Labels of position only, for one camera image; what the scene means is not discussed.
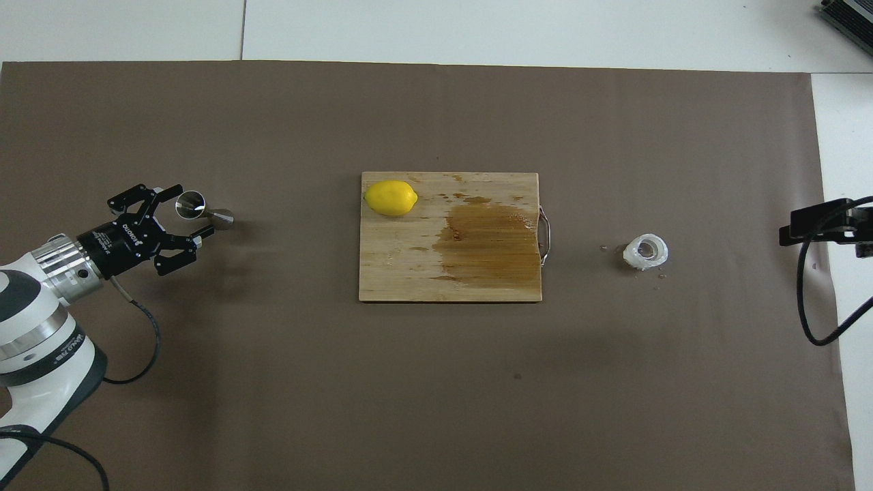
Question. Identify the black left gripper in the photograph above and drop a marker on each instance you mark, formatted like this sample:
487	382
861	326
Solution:
123	242

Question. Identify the steel double jigger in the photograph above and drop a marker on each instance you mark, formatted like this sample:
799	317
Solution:
191	204

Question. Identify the brown paper table mat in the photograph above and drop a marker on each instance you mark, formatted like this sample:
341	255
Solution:
273	375

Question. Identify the grey finned metal box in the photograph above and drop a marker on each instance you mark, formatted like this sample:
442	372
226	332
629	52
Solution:
852	20

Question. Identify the yellow lemon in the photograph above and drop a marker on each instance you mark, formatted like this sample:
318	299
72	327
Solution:
391	198

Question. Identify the wooden cutting board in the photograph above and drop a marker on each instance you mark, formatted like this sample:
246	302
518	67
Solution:
409	266

